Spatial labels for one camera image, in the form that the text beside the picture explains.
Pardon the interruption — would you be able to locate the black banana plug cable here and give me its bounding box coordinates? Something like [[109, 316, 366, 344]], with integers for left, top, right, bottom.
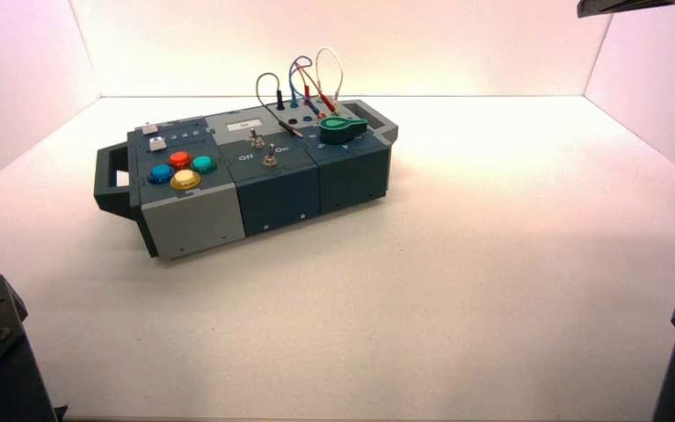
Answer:
[[255, 72, 305, 139]]

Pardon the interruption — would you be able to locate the yellow dome push button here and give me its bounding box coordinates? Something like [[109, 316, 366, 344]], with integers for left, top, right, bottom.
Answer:
[[170, 169, 202, 191]]

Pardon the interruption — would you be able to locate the grey and teal task box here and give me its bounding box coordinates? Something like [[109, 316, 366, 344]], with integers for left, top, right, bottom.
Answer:
[[93, 98, 400, 261]]

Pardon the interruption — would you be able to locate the blue dome push button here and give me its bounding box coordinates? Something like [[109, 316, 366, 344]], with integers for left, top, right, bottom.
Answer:
[[147, 164, 176, 186]]

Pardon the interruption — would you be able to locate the white banana plug cable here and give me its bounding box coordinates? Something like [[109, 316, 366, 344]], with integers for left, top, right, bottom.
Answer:
[[315, 47, 345, 101]]

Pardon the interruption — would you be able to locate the blue banana plug cable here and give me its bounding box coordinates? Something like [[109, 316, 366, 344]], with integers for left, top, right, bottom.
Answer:
[[288, 55, 322, 120]]

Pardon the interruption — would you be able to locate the dark overhead fixture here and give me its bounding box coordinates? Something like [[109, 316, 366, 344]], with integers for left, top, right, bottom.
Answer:
[[577, 0, 675, 18]]

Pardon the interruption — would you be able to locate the green rotary knob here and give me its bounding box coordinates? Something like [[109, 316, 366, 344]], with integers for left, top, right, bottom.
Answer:
[[318, 115, 369, 146]]

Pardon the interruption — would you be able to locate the red banana plug cable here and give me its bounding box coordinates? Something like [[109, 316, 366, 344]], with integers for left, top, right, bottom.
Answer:
[[294, 63, 338, 114]]

